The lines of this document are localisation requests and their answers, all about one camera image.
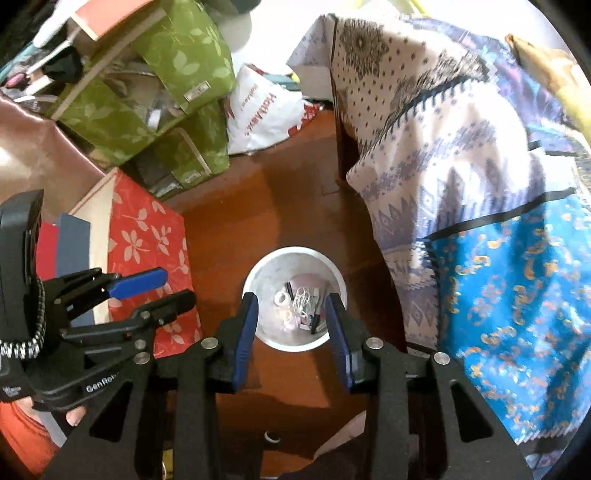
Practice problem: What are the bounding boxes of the patterned batik bed sheet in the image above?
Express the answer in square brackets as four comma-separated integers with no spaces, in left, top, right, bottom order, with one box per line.
[286,14,591,462]

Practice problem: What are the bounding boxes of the small green leaf-print box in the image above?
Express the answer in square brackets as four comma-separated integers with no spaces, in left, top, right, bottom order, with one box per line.
[134,99,230,199]

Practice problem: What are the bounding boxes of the person's left forearm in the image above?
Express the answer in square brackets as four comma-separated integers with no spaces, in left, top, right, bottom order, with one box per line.
[0,401,61,476]

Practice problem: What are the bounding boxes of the red floral storage box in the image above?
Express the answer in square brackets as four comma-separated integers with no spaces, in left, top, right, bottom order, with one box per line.
[69,167,204,358]

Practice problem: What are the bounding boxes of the yellow fuzzy hoop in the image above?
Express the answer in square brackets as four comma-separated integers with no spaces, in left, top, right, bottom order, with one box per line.
[392,0,439,17]

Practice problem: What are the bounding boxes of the large green leaf-print box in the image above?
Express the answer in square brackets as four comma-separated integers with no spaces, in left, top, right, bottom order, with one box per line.
[48,0,236,169]

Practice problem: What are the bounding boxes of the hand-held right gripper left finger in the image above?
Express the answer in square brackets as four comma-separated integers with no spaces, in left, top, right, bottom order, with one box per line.
[41,292,259,480]

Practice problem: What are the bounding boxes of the brown satin cloth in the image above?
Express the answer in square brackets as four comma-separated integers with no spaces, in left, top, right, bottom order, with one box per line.
[0,97,107,208]

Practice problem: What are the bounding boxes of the white earphones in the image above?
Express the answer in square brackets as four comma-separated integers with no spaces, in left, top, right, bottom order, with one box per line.
[292,286,319,315]

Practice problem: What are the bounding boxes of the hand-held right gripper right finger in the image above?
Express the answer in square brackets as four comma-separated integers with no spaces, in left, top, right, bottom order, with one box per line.
[324,293,534,480]

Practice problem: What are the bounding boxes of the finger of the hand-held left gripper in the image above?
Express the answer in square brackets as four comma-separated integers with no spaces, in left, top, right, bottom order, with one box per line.
[54,267,169,320]
[64,289,197,361]

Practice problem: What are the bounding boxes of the white round bin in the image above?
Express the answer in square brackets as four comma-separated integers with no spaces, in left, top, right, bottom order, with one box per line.
[241,247,348,352]

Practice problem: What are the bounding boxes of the grey blue board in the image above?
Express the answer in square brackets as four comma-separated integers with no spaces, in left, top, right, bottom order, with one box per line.
[55,213,93,328]

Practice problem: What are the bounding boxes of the braided black white cable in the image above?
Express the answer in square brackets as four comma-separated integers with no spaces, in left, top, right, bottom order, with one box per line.
[0,277,46,360]

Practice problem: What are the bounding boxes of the white printed plastic bag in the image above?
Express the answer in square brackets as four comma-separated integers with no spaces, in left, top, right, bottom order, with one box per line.
[226,64,324,155]

